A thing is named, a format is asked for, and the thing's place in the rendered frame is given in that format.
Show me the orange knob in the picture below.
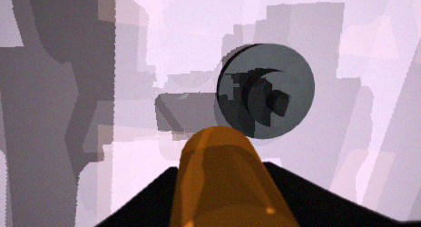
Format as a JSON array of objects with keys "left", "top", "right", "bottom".
[{"left": 170, "top": 126, "right": 299, "bottom": 227}]

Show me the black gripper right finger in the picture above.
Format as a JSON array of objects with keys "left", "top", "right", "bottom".
[{"left": 263, "top": 161, "right": 421, "bottom": 227}]

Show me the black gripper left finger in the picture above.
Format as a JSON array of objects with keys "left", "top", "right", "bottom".
[{"left": 94, "top": 166, "right": 178, "bottom": 227}]

